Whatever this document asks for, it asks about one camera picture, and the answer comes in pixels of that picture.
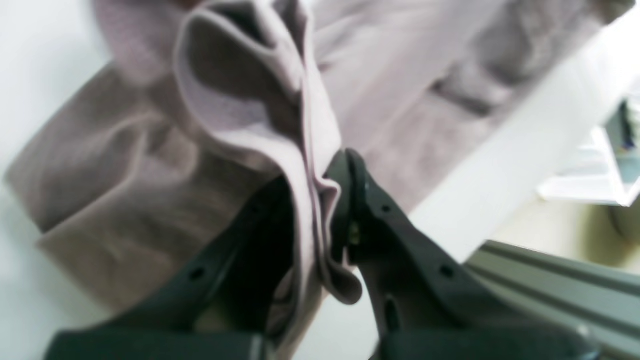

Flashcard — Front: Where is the mauve T-shirt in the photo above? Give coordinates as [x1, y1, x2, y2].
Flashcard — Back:
[6, 0, 636, 360]

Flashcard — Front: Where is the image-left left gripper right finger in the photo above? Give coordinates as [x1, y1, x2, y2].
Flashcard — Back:
[327, 149, 601, 360]

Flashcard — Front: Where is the aluminium frame stand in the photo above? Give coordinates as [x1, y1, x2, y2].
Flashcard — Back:
[465, 241, 640, 360]

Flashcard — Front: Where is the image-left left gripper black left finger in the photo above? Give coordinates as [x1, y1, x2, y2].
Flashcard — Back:
[45, 177, 294, 360]

